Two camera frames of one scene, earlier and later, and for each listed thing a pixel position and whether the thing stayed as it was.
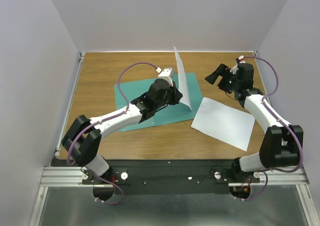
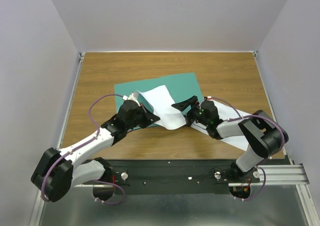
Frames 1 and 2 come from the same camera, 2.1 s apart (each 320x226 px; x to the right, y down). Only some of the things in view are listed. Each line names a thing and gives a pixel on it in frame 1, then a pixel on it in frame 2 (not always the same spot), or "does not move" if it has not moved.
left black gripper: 176,95 -> 149,117
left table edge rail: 81,57 does not move
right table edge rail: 263,81 does not move
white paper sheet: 182,80 -> 171,117
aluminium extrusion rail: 72,177 does not move
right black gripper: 221,70 -> 182,105
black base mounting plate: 168,177 does not move
